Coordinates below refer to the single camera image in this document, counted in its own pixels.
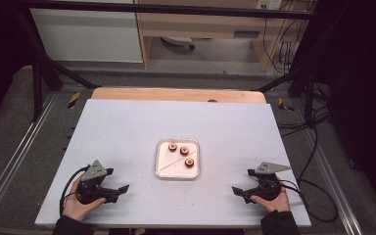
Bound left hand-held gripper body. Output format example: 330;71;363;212
76;160;118;205

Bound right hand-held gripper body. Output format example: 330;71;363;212
243;162;292;204

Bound thin wooden skewer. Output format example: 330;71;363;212
159;151;197;172

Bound white metal-rimmed tray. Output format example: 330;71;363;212
155;138;201;180

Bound person's right hand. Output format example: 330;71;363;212
250;177;291;213

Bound person's left hand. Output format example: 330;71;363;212
62;175;108;223

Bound yellow black floor tape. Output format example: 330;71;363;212
277;97;295;113
67;91;81;110

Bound wooden table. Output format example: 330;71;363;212
91;86;267;105

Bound white cabinet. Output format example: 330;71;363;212
29;8;144;64

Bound white chair base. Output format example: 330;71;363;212
161;35;197;51

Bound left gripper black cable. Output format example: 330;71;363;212
59;164;91;216

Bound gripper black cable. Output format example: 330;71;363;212
59;164;91;216
277;178;339;223

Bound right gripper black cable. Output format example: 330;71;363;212
277;178;339;223

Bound aluminium floor rail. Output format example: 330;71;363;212
306;130;364;235
0;92;59;224

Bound black floor cables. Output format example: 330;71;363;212
275;81;333;184

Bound hanging black cables bundle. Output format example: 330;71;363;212
261;13;309;75

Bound white wall outlet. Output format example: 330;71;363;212
256;0;283;11

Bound black metal frame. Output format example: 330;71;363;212
14;0;319;122

